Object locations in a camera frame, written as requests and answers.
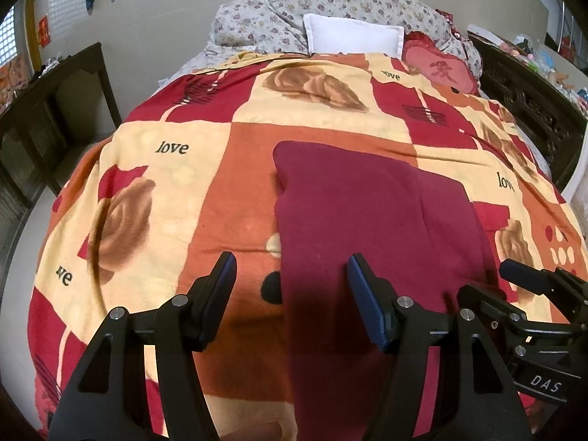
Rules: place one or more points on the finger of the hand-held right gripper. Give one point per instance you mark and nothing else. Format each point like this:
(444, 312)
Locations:
(487, 301)
(523, 272)

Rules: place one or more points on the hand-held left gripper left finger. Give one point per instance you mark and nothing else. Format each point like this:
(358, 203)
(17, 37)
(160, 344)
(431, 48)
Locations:
(219, 287)

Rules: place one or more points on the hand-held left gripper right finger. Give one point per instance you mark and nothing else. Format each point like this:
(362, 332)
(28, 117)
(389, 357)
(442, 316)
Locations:
(367, 303)

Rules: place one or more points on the maroon garment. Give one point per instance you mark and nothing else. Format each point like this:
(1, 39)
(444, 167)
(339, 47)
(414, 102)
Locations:
(367, 202)

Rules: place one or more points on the printed blanket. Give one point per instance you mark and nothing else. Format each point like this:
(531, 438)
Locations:
(183, 183)

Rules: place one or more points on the carved dark wooden headboard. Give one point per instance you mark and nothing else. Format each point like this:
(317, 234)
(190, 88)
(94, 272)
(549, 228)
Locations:
(533, 110)

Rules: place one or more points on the pile of assorted small things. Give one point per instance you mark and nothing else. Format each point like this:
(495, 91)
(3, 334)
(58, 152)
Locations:
(551, 64)

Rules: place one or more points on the red heart cushion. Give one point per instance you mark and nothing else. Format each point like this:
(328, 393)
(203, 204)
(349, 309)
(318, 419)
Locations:
(436, 64)

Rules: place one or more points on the dark wooden desk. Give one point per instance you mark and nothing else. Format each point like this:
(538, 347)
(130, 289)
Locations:
(50, 115)

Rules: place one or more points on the white pillow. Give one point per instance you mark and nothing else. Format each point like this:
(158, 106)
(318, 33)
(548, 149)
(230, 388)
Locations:
(351, 34)

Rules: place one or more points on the floral quilt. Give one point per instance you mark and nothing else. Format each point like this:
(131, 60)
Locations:
(285, 14)

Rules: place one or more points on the barred window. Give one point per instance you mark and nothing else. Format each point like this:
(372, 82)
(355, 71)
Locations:
(11, 36)

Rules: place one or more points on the red wall decoration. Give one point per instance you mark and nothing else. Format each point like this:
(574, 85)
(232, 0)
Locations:
(44, 31)

